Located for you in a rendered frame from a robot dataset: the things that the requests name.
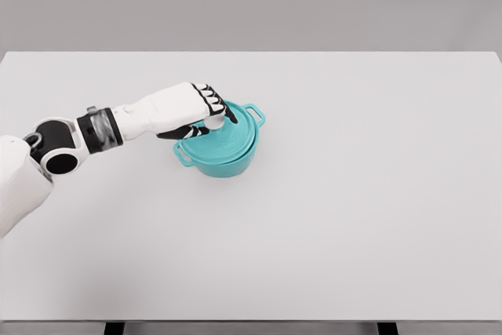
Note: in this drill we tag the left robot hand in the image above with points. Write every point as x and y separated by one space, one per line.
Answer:
184 103

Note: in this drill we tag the teal pot lid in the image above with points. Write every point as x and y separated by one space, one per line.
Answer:
231 140

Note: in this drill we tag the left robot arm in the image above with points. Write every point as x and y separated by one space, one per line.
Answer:
59 146

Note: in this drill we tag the teal pot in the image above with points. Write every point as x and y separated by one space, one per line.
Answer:
227 166

